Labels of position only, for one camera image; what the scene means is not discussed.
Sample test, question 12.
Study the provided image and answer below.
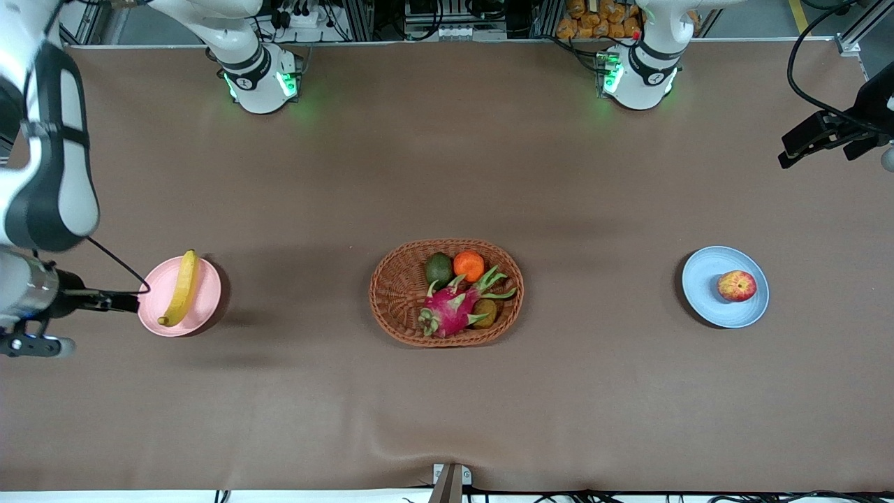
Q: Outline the brown table cover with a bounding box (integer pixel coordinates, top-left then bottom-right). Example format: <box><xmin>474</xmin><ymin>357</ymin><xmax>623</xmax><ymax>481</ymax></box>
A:
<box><xmin>0</xmin><ymin>38</ymin><xmax>894</xmax><ymax>493</ymax></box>

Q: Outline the orange fruit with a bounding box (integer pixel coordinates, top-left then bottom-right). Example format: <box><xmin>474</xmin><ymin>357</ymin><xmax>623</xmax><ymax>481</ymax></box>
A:
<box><xmin>453</xmin><ymin>249</ymin><xmax>486</xmax><ymax>283</ymax></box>

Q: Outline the metal table edge bracket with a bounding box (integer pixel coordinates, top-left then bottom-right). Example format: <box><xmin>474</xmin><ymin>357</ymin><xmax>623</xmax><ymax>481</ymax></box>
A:
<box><xmin>427</xmin><ymin>463</ymin><xmax>473</xmax><ymax>503</ymax></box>

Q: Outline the red apple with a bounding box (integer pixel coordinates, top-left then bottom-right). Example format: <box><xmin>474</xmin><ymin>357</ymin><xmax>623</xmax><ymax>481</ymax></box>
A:
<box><xmin>717</xmin><ymin>270</ymin><xmax>757</xmax><ymax>302</ymax></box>

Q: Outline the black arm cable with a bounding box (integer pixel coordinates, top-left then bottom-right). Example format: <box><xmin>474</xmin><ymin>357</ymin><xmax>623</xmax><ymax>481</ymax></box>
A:
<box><xmin>84</xmin><ymin>236</ymin><xmax>152</xmax><ymax>296</ymax></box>
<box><xmin>787</xmin><ymin>0</ymin><xmax>894</xmax><ymax>135</ymax></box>

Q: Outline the light blue plate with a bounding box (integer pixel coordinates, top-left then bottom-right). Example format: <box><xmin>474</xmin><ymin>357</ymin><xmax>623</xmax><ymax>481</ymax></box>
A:
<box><xmin>682</xmin><ymin>245</ymin><xmax>770</xmax><ymax>329</ymax></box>

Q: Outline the dark green avocado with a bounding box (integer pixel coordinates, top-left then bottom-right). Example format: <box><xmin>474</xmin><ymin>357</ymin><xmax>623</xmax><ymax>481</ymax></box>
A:
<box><xmin>425</xmin><ymin>252</ymin><xmax>455</xmax><ymax>287</ymax></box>

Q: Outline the aluminium frame post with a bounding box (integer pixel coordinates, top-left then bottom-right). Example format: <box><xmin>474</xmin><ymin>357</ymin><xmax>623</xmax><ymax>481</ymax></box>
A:
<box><xmin>836</xmin><ymin>0</ymin><xmax>894</xmax><ymax>55</ymax></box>

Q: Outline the pink dragon fruit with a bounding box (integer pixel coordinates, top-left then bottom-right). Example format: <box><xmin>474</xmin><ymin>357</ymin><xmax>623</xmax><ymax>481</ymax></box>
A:
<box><xmin>418</xmin><ymin>265</ymin><xmax>518</xmax><ymax>339</ymax></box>

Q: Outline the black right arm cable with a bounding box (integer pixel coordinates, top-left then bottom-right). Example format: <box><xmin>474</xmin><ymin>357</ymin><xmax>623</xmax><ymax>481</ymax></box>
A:
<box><xmin>84</xmin><ymin>236</ymin><xmax>152</xmax><ymax>296</ymax></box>

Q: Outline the white power strip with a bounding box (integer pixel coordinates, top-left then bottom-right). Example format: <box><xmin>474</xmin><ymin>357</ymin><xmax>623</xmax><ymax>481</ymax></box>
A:
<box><xmin>276</xmin><ymin>3</ymin><xmax>336</xmax><ymax>29</ymax></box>

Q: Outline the yellow banana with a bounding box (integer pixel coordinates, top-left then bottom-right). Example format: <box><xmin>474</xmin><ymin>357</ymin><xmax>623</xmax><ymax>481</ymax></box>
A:
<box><xmin>157</xmin><ymin>249</ymin><xmax>200</xmax><ymax>328</ymax></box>

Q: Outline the orange snack packets pile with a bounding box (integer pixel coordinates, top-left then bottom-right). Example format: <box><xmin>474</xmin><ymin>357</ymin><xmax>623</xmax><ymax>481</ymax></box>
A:
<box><xmin>557</xmin><ymin>0</ymin><xmax>647</xmax><ymax>39</ymax></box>

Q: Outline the pink plate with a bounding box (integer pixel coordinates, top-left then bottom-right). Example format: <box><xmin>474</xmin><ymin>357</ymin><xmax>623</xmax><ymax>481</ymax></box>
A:
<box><xmin>137</xmin><ymin>256</ymin><xmax>223</xmax><ymax>338</ymax></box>

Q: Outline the brown wicker basket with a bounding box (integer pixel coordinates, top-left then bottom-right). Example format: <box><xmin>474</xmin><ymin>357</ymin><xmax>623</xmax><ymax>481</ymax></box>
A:
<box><xmin>369</xmin><ymin>239</ymin><xmax>525</xmax><ymax>348</ymax></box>

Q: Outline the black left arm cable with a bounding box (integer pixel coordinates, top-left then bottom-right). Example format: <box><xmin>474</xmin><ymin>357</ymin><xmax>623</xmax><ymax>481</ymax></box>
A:
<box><xmin>787</xmin><ymin>0</ymin><xmax>894</xmax><ymax>135</ymax></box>

